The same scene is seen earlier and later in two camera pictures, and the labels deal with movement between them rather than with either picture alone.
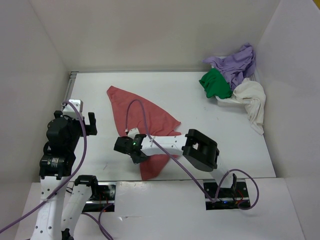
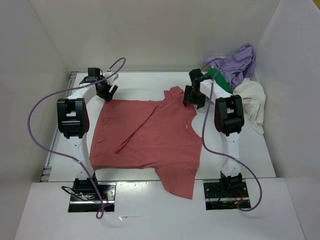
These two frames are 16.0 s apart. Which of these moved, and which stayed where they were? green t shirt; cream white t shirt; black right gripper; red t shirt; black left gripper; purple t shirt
Moved: red t shirt; black left gripper; black right gripper
Stayed: purple t shirt; green t shirt; cream white t shirt
